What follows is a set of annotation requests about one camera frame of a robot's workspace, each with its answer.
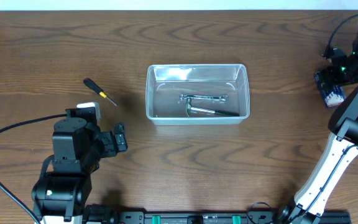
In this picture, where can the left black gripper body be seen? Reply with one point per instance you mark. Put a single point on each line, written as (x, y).
(100, 147)

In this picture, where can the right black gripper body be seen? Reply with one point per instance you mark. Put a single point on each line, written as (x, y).
(347, 72)

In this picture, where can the blue precision screwdriver set case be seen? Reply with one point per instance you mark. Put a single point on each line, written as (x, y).
(332, 96)

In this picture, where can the black yellow screwdriver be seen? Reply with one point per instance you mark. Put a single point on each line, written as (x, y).
(97, 89)

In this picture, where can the steel claw hammer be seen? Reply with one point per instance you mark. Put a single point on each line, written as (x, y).
(189, 109)

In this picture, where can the silver combination wrench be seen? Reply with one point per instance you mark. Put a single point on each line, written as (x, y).
(204, 97)

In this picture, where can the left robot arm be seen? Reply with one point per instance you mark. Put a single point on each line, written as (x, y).
(78, 146)

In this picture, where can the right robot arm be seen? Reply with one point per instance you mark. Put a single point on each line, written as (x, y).
(307, 206)

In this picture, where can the clear plastic container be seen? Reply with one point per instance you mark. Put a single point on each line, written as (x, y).
(165, 84)

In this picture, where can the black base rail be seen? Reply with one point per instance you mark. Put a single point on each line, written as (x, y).
(106, 215)

